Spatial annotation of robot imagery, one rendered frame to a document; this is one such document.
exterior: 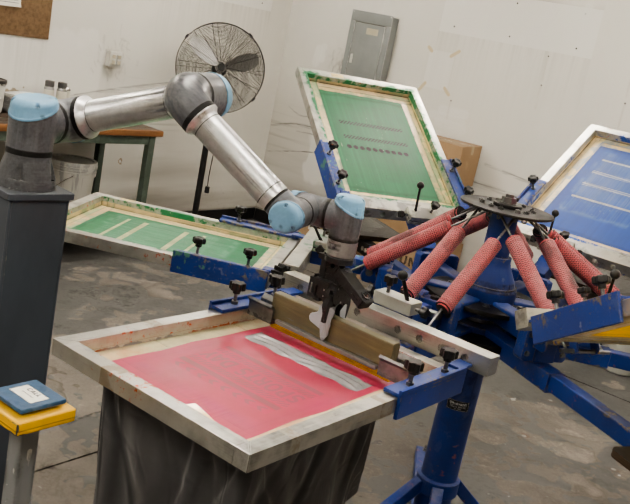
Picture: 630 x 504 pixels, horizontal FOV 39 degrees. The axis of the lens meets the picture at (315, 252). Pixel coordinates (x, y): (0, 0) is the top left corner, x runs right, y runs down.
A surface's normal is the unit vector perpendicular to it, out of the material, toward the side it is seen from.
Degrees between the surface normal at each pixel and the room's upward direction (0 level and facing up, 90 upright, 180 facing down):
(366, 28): 90
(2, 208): 90
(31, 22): 90
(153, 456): 93
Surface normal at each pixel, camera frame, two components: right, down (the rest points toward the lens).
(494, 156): -0.61, 0.07
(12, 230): 0.71, 0.31
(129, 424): -0.79, 0.11
